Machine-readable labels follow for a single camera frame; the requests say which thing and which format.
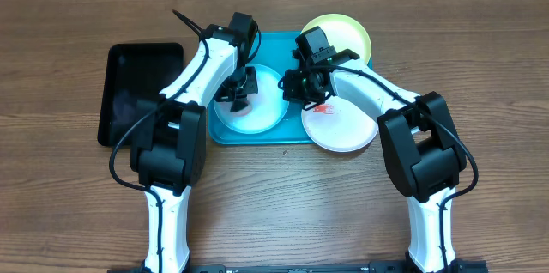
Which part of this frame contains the white plate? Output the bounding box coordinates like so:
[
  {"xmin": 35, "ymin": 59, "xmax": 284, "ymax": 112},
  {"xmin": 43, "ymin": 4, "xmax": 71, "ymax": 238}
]
[{"xmin": 301, "ymin": 97, "xmax": 378, "ymax": 153}]

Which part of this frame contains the light blue plate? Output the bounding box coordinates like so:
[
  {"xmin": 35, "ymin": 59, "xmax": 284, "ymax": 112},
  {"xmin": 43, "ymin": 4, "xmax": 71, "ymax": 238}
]
[{"xmin": 214, "ymin": 64, "xmax": 289, "ymax": 134}]

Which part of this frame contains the green and pink sponge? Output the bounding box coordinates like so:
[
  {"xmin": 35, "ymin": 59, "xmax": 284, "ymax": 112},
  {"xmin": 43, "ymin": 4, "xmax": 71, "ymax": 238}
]
[{"xmin": 230, "ymin": 100, "xmax": 252, "ymax": 117}]

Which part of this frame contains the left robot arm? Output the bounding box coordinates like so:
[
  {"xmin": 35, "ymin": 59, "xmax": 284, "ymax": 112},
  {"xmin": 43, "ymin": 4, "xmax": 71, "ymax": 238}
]
[{"xmin": 129, "ymin": 12, "xmax": 259, "ymax": 272}]

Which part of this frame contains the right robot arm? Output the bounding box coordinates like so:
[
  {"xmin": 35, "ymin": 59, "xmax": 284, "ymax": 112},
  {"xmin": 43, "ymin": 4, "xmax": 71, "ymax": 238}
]
[{"xmin": 279, "ymin": 27, "xmax": 467, "ymax": 272}]

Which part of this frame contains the teal plastic tray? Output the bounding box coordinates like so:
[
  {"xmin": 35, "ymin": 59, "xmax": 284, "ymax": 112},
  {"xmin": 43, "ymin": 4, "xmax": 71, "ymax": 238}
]
[{"xmin": 208, "ymin": 31, "xmax": 311, "ymax": 145}]

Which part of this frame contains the black rectangular tray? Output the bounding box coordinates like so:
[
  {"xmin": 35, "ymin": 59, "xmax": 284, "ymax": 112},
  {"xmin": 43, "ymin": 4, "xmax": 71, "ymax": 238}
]
[{"xmin": 97, "ymin": 42, "xmax": 184, "ymax": 147}]

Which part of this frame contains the yellow-green plate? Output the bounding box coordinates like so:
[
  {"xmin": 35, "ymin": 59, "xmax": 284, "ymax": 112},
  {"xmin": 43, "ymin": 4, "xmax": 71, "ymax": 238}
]
[{"xmin": 301, "ymin": 14, "xmax": 372, "ymax": 64}]

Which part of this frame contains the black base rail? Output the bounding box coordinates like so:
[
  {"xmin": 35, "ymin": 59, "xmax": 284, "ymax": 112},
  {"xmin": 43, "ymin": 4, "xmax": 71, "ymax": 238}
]
[{"xmin": 107, "ymin": 259, "xmax": 489, "ymax": 273}]

